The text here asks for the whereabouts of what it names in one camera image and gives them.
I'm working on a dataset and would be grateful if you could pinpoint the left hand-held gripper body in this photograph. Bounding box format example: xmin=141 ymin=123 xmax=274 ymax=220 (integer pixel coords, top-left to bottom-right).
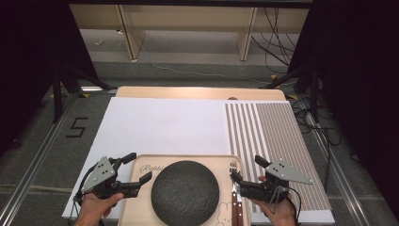
xmin=81 ymin=155 xmax=142 ymax=200

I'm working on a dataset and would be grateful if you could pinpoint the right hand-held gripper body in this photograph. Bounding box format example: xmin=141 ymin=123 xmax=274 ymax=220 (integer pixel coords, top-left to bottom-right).
xmin=239 ymin=158 xmax=313 ymax=203

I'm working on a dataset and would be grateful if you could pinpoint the beige tray with rabbit print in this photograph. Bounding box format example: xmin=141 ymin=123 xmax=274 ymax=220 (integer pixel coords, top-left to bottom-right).
xmin=117 ymin=153 xmax=252 ymax=226

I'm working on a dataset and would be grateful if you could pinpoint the knife with red-brown handle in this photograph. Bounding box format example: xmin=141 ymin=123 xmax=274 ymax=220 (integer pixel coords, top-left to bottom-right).
xmin=236 ymin=185 xmax=245 ymax=226

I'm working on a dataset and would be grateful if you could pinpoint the fork with red-brown handle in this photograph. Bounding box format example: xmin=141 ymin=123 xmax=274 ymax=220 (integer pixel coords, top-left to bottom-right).
xmin=229 ymin=160 xmax=239 ymax=226

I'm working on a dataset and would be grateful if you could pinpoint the dark grey round plate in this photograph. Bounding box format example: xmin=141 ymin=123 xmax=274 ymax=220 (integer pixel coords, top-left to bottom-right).
xmin=151 ymin=160 xmax=220 ymax=226

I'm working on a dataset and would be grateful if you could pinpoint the person's left hand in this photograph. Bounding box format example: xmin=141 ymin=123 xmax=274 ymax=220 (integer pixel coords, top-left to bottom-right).
xmin=74 ymin=192 xmax=125 ymax=226

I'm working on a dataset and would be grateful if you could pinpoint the person's right hand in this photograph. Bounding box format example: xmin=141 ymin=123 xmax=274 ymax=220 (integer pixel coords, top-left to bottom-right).
xmin=250 ymin=195 xmax=297 ymax=226

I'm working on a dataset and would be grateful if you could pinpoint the brown striped placemat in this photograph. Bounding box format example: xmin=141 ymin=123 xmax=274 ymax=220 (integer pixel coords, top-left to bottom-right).
xmin=224 ymin=102 xmax=333 ymax=212

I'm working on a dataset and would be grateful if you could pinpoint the white board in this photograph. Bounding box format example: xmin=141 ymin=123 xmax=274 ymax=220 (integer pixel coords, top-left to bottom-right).
xmin=61 ymin=96 xmax=336 ymax=226

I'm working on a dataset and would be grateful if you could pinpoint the black tripod stand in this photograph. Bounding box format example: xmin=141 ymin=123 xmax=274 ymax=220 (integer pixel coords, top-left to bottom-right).
xmin=51 ymin=64 xmax=118 ymax=124
xmin=260 ymin=64 xmax=322 ymax=124

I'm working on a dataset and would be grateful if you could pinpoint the black curtain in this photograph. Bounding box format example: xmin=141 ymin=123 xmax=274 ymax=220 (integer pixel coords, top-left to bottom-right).
xmin=288 ymin=0 xmax=399 ymax=220
xmin=0 ymin=0 xmax=99 ymax=154

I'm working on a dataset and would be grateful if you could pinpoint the right hand-held gripper cable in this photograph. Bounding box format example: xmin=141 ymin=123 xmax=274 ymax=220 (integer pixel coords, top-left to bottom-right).
xmin=270 ymin=186 xmax=303 ymax=222

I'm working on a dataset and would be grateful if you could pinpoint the hand-held gripper cable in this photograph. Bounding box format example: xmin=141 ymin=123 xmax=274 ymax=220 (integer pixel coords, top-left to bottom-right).
xmin=69 ymin=164 xmax=97 ymax=226
xmin=270 ymin=186 xmax=303 ymax=222

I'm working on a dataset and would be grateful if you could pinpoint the left hand-held gripper cable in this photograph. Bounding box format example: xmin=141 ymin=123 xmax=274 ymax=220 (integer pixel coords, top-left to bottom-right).
xmin=69 ymin=164 xmax=97 ymax=226

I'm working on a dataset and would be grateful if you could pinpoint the black cable bundle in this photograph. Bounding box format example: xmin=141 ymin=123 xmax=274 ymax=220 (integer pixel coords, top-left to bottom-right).
xmin=293 ymin=97 xmax=343 ymax=191
xmin=250 ymin=8 xmax=297 ymax=75

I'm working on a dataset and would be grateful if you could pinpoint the metal floor rail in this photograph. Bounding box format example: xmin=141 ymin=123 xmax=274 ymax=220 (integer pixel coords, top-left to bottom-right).
xmin=305 ymin=111 xmax=371 ymax=226
xmin=0 ymin=93 xmax=79 ymax=226

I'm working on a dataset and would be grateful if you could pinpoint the light wooden shelf frame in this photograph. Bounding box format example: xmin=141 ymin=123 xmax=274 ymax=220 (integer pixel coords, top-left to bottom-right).
xmin=69 ymin=3 xmax=311 ymax=62

